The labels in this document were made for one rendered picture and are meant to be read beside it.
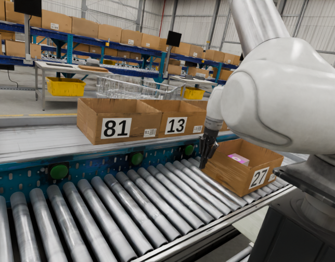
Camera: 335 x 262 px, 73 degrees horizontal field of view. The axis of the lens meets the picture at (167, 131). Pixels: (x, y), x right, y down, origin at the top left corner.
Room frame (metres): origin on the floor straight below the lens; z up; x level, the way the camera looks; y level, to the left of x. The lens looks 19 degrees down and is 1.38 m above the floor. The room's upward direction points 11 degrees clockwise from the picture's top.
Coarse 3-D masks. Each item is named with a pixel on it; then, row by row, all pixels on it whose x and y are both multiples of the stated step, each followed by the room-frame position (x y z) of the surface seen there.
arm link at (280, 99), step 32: (256, 0) 0.61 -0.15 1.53; (256, 32) 0.54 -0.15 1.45; (256, 64) 0.40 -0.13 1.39; (288, 64) 0.40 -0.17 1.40; (320, 64) 0.41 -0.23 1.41; (224, 96) 0.43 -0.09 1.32; (256, 96) 0.36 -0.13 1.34; (288, 96) 0.35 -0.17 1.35; (320, 96) 0.36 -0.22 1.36; (256, 128) 0.36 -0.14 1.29; (288, 128) 0.35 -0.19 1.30; (320, 128) 0.35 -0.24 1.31
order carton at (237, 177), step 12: (228, 144) 1.38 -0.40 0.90; (240, 144) 1.48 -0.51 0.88; (252, 144) 1.43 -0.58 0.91; (216, 156) 1.16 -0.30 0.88; (228, 156) 1.11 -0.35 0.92; (252, 156) 1.41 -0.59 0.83; (264, 156) 1.36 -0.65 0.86; (276, 156) 1.31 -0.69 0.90; (204, 168) 1.21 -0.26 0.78; (216, 168) 1.15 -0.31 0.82; (228, 168) 1.10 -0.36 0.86; (240, 168) 1.05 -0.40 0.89; (252, 168) 1.03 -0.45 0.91; (216, 180) 1.13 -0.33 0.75; (228, 180) 1.08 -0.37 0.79; (240, 180) 1.04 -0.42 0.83; (264, 180) 1.16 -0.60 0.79; (240, 192) 1.02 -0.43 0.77
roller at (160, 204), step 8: (128, 176) 1.05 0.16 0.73; (136, 176) 1.02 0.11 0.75; (136, 184) 0.99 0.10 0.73; (144, 184) 0.97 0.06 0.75; (144, 192) 0.93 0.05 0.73; (152, 192) 0.91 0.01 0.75; (152, 200) 0.88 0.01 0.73; (160, 200) 0.86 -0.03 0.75; (160, 208) 0.83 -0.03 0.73; (168, 208) 0.82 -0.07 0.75; (168, 216) 0.79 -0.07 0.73; (176, 216) 0.78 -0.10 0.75; (176, 224) 0.75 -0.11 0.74; (184, 224) 0.74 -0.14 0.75; (184, 232) 0.71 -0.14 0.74
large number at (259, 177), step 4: (264, 168) 1.12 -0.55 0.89; (268, 168) 1.16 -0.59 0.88; (256, 172) 1.06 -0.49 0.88; (260, 172) 1.09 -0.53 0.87; (264, 172) 1.13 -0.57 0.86; (256, 176) 1.08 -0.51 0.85; (260, 176) 1.11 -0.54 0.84; (264, 176) 1.14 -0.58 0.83; (252, 180) 1.05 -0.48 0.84; (256, 180) 1.09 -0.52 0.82; (260, 180) 1.12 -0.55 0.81; (252, 184) 1.06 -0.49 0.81; (256, 184) 1.10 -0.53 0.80; (260, 184) 1.13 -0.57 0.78
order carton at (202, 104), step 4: (184, 100) 1.76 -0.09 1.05; (188, 100) 1.79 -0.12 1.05; (192, 100) 1.82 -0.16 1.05; (196, 100) 1.85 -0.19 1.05; (192, 104) 1.83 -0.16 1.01; (196, 104) 1.86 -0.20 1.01; (200, 104) 1.89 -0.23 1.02; (204, 104) 1.93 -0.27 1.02; (204, 108) 1.93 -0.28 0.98; (224, 124) 1.67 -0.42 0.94; (224, 128) 1.68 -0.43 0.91
